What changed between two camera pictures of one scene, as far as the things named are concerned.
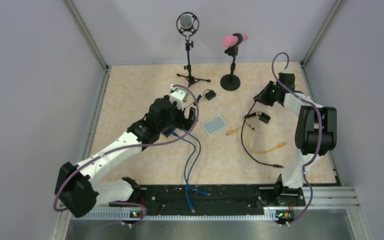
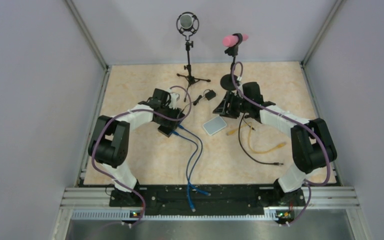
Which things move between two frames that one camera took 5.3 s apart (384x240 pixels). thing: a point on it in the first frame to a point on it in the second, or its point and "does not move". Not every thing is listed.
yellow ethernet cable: x=278 y=146 does not move
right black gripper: x=263 y=98 to x=223 y=109
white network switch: x=214 y=125 does not move
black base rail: x=248 y=198 does not move
